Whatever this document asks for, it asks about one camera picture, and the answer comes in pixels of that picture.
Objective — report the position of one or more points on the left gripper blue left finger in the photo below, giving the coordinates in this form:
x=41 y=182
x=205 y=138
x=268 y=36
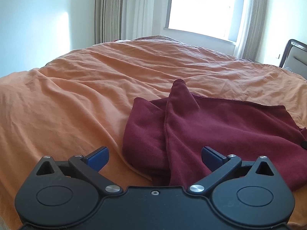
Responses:
x=87 y=169

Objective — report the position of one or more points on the left beige curtain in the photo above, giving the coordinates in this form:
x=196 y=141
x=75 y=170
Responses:
x=130 y=19

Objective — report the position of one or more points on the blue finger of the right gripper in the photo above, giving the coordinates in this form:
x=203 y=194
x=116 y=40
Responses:
x=304 y=144

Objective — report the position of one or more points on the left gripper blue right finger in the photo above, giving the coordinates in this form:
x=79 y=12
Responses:
x=222 y=169

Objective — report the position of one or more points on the bright window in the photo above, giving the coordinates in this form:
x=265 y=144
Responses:
x=221 y=19

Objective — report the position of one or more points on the dark wood padded headboard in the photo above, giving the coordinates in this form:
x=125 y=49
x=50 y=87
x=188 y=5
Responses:
x=295 y=57

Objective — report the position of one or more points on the maroon sweater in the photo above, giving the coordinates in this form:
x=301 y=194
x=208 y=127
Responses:
x=163 y=138

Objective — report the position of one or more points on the right beige curtain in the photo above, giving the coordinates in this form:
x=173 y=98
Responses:
x=251 y=29

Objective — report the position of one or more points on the beige curtain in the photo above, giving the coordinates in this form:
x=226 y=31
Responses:
x=251 y=29
x=130 y=19

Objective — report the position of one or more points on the orange duvet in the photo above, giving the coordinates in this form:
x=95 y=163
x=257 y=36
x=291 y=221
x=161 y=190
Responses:
x=82 y=100

